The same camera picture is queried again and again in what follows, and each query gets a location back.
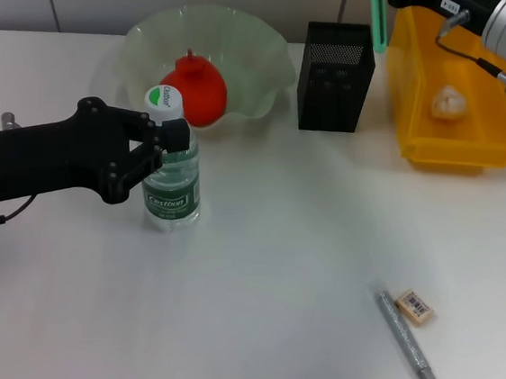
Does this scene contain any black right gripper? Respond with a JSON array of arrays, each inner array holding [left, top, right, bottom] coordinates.
[[377, 0, 500, 39]]

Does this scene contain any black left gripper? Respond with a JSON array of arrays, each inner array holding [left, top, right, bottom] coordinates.
[[0, 87, 195, 223]]

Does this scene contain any green glass fruit bowl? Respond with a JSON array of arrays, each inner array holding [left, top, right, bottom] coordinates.
[[114, 0, 305, 148]]

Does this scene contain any clear green-label water bottle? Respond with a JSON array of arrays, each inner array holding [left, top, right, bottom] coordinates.
[[130, 82, 214, 237]]

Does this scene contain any beige eraser with barcode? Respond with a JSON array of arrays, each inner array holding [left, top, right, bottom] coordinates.
[[391, 285, 436, 328]]

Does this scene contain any black mesh pen holder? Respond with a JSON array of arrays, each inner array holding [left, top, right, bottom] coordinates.
[[293, 18, 382, 138]]

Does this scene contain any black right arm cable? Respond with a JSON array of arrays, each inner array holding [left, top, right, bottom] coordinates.
[[429, 7, 506, 95]]

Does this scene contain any yellow plastic bin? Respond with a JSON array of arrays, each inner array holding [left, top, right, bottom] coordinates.
[[375, 4, 506, 180]]

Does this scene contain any red pomegranate toy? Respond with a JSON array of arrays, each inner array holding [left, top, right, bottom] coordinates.
[[154, 44, 233, 130]]

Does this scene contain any white paper ball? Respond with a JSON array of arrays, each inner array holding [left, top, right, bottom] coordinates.
[[429, 84, 471, 123]]

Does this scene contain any green utility knife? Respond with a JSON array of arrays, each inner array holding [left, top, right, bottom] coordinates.
[[363, 0, 394, 55]]

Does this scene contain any grey pen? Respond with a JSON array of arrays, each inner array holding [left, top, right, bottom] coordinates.
[[364, 285, 459, 379]]

